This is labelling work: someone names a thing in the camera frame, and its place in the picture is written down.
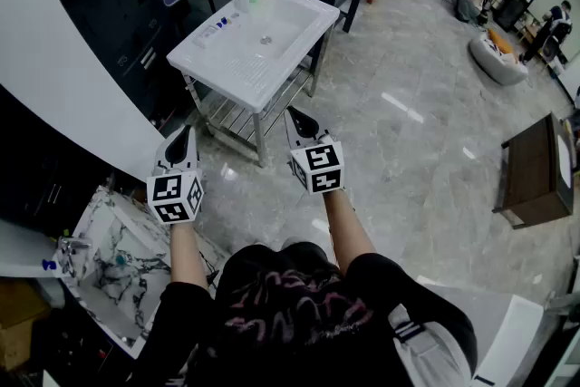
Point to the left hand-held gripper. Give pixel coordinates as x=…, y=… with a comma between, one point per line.
x=174, y=195

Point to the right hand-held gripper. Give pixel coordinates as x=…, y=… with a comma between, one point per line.
x=321, y=170

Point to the clear bottle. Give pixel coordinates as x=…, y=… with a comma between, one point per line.
x=206, y=36

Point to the person's left forearm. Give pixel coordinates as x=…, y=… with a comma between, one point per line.
x=186, y=254

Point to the person's right forearm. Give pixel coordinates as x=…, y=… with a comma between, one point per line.
x=346, y=231

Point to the white sink on metal stand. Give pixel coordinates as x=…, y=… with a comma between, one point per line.
x=254, y=59

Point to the marble pattern sink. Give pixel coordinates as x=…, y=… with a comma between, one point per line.
x=122, y=267

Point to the small blue cap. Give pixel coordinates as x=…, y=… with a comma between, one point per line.
x=221, y=23

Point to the chrome faucet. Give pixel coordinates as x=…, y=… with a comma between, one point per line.
x=72, y=254

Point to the black office printer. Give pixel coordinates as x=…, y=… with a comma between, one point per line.
x=113, y=9

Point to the person's black printed shirt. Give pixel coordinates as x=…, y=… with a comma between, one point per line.
x=299, y=322

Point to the grey bean bag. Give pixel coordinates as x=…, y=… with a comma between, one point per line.
x=496, y=65

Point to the orange cushion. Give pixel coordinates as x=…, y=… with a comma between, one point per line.
x=497, y=40

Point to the cardboard box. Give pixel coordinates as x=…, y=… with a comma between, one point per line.
x=20, y=322

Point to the dark wooden cabinet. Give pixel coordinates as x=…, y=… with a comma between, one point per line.
x=530, y=177

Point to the black open cabinet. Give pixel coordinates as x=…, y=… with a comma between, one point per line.
x=512, y=6

